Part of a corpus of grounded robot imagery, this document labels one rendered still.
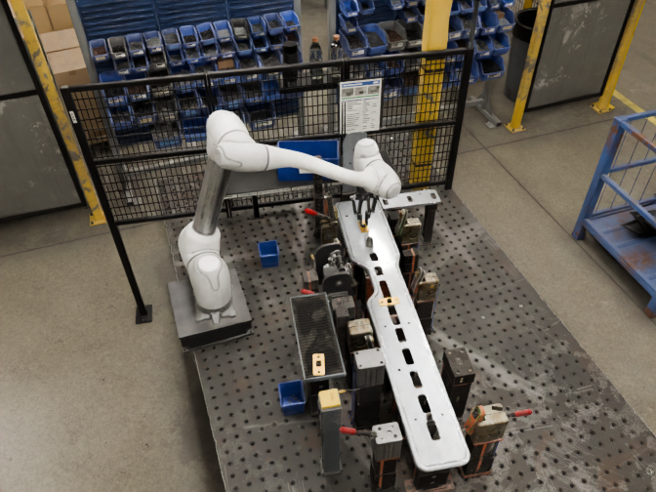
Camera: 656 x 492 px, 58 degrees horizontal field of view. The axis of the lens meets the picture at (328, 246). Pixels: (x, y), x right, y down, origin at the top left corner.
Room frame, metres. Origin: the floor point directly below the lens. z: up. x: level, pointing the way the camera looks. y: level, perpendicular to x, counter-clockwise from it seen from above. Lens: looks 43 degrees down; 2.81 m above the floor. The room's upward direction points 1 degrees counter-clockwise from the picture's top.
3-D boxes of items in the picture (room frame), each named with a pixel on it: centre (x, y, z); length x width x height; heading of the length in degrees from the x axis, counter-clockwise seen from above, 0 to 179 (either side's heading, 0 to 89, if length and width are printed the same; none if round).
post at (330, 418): (1.04, 0.00, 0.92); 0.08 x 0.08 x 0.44; 10
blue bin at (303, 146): (2.43, 0.09, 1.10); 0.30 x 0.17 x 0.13; 90
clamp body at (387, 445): (0.97, -0.18, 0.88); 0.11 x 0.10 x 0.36; 100
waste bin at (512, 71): (4.98, -1.88, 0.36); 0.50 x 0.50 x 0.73
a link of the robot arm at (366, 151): (2.02, -0.17, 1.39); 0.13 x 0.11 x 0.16; 25
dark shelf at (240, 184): (2.43, 0.11, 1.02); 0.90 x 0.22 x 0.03; 100
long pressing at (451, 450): (1.56, -0.25, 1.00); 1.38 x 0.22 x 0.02; 10
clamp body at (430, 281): (1.66, -0.41, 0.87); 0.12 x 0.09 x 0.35; 100
